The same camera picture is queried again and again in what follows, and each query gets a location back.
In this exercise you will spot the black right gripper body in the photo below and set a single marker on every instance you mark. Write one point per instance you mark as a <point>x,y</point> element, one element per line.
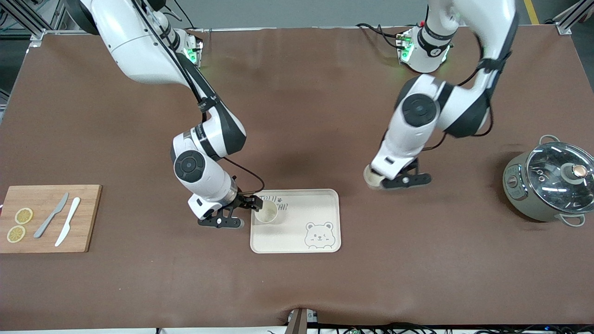
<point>244,200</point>

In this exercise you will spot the white IKEA cup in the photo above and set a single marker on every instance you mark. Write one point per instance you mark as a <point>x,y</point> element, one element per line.
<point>267,214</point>
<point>373,180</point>

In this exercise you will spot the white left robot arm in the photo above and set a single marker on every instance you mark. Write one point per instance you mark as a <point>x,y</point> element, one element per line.
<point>413,134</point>

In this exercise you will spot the right arm base connector plate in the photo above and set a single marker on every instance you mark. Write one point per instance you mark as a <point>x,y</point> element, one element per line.
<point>198,48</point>

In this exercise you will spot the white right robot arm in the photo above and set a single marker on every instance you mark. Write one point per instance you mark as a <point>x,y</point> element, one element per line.
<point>139,46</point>

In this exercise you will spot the left arm base connector plate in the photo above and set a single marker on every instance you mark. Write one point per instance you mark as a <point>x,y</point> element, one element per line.
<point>403,46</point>

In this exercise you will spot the white tray with bear print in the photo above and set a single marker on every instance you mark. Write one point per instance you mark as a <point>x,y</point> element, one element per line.
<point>297,232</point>

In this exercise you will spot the grey-green electric cooking pot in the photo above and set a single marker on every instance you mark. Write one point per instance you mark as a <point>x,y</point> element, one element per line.
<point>517,195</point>

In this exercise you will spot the glass pot lid with knob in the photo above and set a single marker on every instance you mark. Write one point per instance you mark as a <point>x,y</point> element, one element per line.
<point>552,181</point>

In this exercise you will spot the wooden cutting board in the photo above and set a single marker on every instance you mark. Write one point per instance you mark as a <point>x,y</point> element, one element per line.
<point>88,222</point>

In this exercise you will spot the white plastic knife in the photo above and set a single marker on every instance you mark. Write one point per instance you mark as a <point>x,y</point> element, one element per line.
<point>68,220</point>

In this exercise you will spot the grey plastic knife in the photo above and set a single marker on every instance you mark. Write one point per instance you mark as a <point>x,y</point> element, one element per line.
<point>51,215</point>

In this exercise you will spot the lemon slice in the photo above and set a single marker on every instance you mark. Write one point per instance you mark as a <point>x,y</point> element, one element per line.
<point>16,234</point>
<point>23,215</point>

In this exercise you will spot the aluminium frame profile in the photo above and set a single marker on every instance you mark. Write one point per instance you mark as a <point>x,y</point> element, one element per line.
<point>564,25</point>
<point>32,25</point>

